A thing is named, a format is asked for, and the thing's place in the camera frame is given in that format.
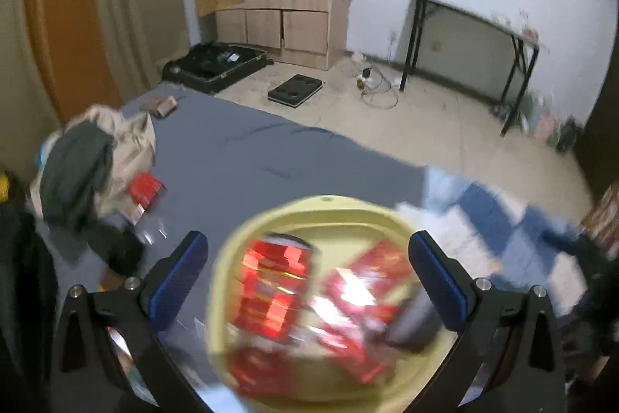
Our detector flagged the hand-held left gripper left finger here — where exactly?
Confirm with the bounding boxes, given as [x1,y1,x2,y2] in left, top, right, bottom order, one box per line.
[51,230,209,413]

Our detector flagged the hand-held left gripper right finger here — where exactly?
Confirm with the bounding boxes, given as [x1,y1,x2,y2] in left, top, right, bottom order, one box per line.
[407,229,566,413]

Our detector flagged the yellow oval plastic tray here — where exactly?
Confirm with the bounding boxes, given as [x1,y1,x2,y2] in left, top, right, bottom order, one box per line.
[205,195,461,413]

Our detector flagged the black round object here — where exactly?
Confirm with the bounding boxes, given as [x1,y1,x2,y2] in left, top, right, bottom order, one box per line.
[87,219,146,274]

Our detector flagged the red box on bedsheet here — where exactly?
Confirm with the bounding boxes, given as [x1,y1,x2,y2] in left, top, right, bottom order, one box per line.
[127,173,166,220]

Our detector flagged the blue white checked blanket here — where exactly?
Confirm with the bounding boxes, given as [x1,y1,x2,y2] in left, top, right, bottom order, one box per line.
[397,166,598,327]

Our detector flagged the printed cardboard box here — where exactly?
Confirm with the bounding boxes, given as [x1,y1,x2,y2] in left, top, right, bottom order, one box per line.
[583,183,619,260]

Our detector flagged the grey bedsheet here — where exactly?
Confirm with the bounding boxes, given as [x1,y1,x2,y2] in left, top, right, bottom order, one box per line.
[29,91,429,413]

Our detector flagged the pile of clothes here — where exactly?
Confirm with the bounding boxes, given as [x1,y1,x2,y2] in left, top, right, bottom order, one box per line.
[46,103,158,220]

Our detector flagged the dark green cloth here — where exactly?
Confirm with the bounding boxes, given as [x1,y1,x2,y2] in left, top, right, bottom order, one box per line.
[39,123,115,231]

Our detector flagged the dark jacket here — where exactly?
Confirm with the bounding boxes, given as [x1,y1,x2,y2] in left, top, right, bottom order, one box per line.
[0,171,60,413]

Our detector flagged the brown small box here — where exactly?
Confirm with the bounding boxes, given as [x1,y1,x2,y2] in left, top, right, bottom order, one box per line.
[145,96,178,119]

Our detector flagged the black plastic bag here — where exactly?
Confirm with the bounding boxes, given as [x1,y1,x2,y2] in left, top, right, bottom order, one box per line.
[556,117,583,153]

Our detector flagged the pink plastic bag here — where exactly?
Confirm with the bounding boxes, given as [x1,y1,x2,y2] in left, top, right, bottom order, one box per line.
[534,110,561,143]

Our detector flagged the open black case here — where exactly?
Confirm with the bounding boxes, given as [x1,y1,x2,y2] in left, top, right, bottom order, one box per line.
[161,43,274,95]

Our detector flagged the black foam insert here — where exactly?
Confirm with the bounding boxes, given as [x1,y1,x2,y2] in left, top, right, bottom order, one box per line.
[267,73,324,108]

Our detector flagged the black folding table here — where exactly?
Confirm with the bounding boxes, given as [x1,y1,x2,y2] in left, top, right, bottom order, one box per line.
[399,0,551,138]

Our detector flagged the orange wooden door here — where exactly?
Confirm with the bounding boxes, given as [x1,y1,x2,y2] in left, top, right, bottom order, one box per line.
[22,0,123,124]

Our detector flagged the power strip with cables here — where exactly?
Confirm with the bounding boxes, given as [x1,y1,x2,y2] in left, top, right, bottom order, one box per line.
[354,52,400,110]

